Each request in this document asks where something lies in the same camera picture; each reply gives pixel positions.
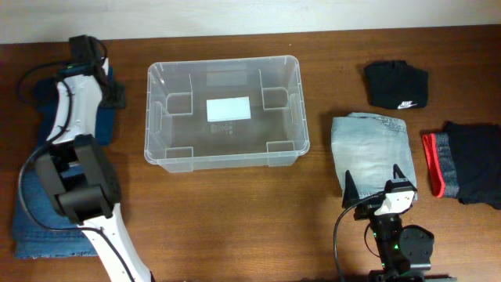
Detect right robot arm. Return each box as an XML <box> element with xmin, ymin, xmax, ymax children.
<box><xmin>333</xmin><ymin>164</ymin><xmax>457</xmax><ymax>281</ymax></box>

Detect blue denim jeans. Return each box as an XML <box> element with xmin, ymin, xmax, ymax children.
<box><xmin>12</xmin><ymin>170</ymin><xmax>97</xmax><ymax>259</ymax></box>

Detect clear plastic storage container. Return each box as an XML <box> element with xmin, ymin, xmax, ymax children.
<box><xmin>144</xmin><ymin>55</ymin><xmax>310</xmax><ymax>173</ymax></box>

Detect light grey folded jeans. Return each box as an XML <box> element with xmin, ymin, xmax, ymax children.
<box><xmin>330</xmin><ymin>112</ymin><xmax>417</xmax><ymax>198</ymax></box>

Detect black Nike folded garment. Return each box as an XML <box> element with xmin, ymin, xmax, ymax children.
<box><xmin>363</xmin><ymin>60</ymin><xmax>429</xmax><ymax>110</ymax></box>

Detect dark teal shirt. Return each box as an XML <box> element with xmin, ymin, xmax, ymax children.
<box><xmin>31</xmin><ymin>78</ymin><xmax>115</xmax><ymax>146</ymax></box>

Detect black shorts red grey waistband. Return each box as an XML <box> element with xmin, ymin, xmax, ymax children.
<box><xmin>422</xmin><ymin>121</ymin><xmax>500</xmax><ymax>210</ymax></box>

